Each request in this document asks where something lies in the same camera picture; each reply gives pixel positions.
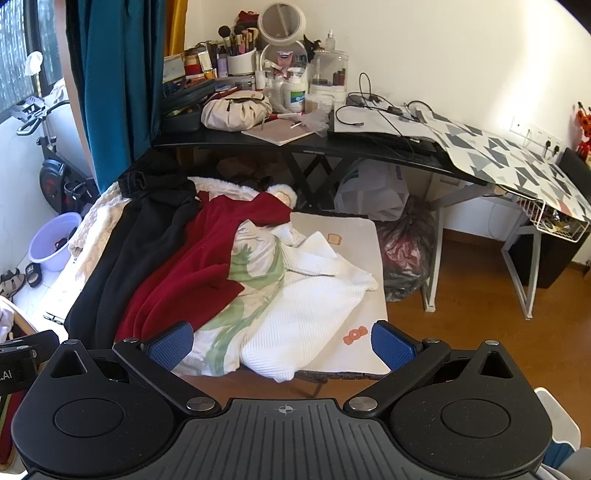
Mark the window with metal grille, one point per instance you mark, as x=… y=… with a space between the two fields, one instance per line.
x=18 y=55

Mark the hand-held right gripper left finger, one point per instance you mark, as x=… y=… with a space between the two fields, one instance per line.
x=170 y=345

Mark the white wall socket panel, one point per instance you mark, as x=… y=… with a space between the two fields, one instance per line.
x=531 y=131

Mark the pink notebook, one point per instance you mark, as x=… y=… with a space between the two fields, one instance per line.
x=281 y=134

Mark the black slipper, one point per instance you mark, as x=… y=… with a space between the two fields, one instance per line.
x=34 y=276

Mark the round white mirror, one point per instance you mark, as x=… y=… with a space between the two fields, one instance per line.
x=281 y=23

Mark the yellow curtain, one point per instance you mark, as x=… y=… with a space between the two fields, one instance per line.
x=177 y=23

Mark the white cosmetic organizer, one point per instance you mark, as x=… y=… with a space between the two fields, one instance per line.
x=264 y=57

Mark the white makeup brush cup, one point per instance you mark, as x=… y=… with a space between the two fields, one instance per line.
x=241 y=64

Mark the pile of cosmetic boxes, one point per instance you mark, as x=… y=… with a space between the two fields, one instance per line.
x=191 y=62

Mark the purple plastic basin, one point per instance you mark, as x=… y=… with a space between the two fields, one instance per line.
x=46 y=251

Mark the brown sandals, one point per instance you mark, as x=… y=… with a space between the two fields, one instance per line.
x=11 y=284

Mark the glass spray bottle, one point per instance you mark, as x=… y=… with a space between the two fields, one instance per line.
x=330 y=42

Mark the teal curtain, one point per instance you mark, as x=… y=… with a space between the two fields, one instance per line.
x=120 y=92

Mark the geometric patterned table mat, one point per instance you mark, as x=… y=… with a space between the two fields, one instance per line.
x=508 y=157

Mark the beige pouch bag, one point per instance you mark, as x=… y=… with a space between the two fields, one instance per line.
x=235 y=113

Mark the white knit sweater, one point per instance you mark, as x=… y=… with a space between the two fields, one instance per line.
x=314 y=304

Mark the white desk frame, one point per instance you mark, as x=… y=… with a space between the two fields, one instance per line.
x=433 y=277

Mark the dark plastic bag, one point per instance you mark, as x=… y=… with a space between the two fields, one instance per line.
x=406 y=249

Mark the white plastic bag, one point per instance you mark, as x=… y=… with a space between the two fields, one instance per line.
x=374 y=194

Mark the floral printed quilt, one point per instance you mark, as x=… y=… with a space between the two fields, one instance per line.
x=251 y=267

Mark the clear plastic wrap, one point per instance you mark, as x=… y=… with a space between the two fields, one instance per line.
x=316 y=121

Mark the clear cosmetic case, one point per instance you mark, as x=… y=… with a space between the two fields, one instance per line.
x=330 y=60

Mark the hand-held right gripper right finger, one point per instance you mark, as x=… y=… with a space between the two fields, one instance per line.
x=392 y=347

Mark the red fleece garment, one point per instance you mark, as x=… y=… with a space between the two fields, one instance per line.
x=184 y=267

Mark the black desk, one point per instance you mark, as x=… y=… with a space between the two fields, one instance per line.
x=221 y=136

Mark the white pump bottle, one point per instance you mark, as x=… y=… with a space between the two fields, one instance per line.
x=295 y=97

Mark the cream fleece blanket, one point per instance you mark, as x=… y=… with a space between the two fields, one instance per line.
x=97 y=217

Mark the black laptop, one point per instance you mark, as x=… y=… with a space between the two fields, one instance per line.
x=369 y=138

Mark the black pants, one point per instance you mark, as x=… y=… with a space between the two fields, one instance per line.
x=120 y=258

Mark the black exercise bike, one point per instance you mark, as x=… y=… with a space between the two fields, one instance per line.
x=51 y=175

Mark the black bag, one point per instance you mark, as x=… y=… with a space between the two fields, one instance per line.
x=182 y=122

